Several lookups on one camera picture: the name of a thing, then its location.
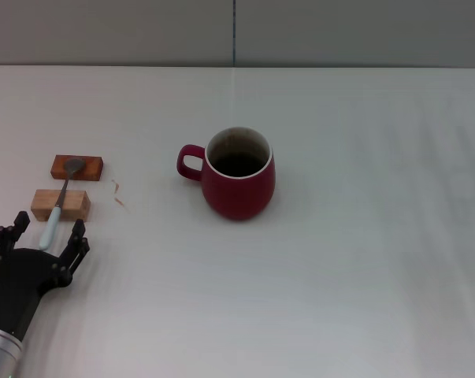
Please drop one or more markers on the light tan wooden block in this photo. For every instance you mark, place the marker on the light tan wooden block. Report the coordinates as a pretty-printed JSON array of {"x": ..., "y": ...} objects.
[{"x": 73, "y": 202}]

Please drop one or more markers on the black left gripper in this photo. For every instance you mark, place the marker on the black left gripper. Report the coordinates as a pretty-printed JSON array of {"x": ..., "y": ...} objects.
[{"x": 20, "y": 283}]

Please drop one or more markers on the reddish brown wooden block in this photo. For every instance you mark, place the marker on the reddish brown wooden block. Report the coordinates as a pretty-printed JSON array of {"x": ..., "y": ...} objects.
[{"x": 89, "y": 168}]

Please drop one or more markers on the red ceramic coffee cup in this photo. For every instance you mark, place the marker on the red ceramic coffee cup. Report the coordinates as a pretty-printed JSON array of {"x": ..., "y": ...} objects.
[{"x": 237, "y": 193}]

